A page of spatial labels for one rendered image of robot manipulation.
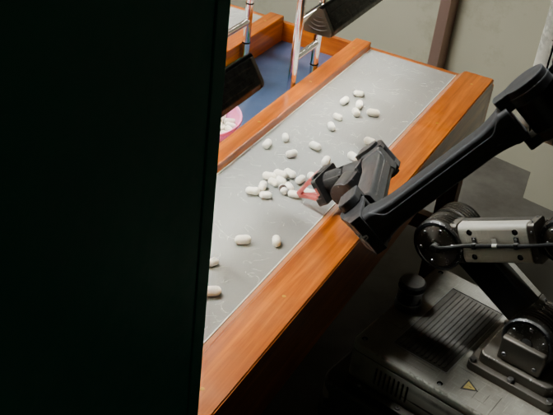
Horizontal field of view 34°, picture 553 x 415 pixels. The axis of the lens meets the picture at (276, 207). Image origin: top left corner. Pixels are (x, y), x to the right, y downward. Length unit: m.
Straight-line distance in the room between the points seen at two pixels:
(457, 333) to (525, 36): 1.86
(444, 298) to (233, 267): 0.68
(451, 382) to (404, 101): 0.93
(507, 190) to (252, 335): 2.30
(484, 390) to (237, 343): 0.69
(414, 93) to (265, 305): 1.17
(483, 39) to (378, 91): 1.28
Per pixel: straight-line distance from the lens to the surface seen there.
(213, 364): 1.71
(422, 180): 1.56
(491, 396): 2.20
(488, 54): 4.01
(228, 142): 2.37
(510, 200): 3.86
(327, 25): 2.32
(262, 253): 2.02
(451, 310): 2.40
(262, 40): 3.07
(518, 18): 3.92
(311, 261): 1.98
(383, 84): 2.85
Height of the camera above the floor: 1.94
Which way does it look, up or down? 34 degrees down
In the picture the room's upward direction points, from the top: 7 degrees clockwise
